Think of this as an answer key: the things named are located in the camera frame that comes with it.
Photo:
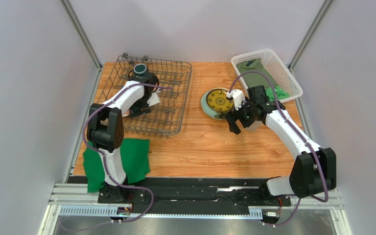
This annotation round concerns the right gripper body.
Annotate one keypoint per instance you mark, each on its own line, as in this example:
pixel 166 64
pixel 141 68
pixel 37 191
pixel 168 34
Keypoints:
pixel 239 113

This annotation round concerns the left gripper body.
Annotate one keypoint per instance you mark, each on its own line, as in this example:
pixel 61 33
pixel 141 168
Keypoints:
pixel 141 104

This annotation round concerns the light blue flower plate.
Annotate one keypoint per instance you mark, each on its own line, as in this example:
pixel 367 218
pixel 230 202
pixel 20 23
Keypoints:
pixel 211 113

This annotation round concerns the yellow patterned plate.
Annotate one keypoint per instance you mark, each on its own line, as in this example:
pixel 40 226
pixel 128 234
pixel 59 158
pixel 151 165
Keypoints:
pixel 217 100

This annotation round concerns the dark green mug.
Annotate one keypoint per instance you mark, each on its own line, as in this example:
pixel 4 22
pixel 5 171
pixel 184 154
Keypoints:
pixel 138 70

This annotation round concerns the red white patterned bowl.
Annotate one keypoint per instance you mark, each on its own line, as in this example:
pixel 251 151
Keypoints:
pixel 127 113

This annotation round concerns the beige cup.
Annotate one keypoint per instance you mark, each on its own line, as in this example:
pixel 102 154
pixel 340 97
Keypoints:
pixel 254 126

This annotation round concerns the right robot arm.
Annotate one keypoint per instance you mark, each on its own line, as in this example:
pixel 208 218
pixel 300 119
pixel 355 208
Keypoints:
pixel 314 169

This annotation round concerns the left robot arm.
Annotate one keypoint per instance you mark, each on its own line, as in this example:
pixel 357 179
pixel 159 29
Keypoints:
pixel 111 161

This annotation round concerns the bright green microfiber towel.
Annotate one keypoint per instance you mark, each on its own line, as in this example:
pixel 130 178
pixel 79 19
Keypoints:
pixel 280 93

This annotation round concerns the olive green folded cloth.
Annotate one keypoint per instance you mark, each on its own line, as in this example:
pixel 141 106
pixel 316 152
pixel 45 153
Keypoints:
pixel 255 79

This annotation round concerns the white plastic basket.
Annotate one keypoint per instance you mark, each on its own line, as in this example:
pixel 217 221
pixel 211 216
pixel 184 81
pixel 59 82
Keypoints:
pixel 272 63

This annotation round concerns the dark green cloth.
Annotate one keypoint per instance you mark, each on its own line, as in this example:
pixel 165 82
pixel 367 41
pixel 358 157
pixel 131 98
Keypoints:
pixel 134 156

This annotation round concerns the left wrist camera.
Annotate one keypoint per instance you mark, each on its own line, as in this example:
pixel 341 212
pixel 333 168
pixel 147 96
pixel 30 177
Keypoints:
pixel 153 100

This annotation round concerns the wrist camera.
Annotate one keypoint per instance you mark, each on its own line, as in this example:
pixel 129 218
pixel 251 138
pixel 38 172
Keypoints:
pixel 237 97
pixel 153 100

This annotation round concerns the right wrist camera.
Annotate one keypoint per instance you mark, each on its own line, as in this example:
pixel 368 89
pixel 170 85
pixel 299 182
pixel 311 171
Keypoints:
pixel 237 97

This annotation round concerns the grey wire dish rack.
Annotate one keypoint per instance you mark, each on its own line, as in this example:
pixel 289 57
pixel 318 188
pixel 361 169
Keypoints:
pixel 165 118

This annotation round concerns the right aluminium frame post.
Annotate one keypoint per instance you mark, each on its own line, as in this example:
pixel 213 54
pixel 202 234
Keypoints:
pixel 311 32

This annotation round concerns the aluminium frame post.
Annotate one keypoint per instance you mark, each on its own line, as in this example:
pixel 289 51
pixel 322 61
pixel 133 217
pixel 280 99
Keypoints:
pixel 311 32
pixel 74 19

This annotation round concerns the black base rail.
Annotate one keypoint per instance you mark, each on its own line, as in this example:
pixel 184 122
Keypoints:
pixel 194 196

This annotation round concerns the left aluminium frame post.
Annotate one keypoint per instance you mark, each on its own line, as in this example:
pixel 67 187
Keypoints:
pixel 74 19

